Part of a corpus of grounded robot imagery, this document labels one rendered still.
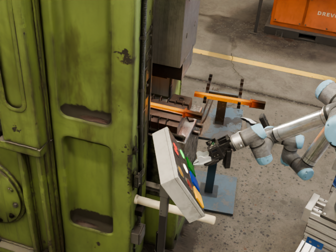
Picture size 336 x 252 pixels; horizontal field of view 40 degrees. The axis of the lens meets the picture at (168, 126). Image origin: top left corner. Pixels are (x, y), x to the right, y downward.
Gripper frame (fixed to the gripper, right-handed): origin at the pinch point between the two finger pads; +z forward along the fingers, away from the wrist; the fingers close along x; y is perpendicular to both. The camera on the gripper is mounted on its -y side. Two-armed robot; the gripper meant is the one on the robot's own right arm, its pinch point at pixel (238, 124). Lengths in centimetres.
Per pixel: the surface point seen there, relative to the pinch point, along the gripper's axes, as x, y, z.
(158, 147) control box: -55, -17, 28
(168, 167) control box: -68, -18, 20
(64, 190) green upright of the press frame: -44, 39, 84
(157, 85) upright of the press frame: 23, 1, 54
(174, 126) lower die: -12.4, 2.1, 32.4
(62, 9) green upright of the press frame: -37, -65, 80
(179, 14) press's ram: -17, -63, 33
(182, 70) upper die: -12.4, -33.0, 30.8
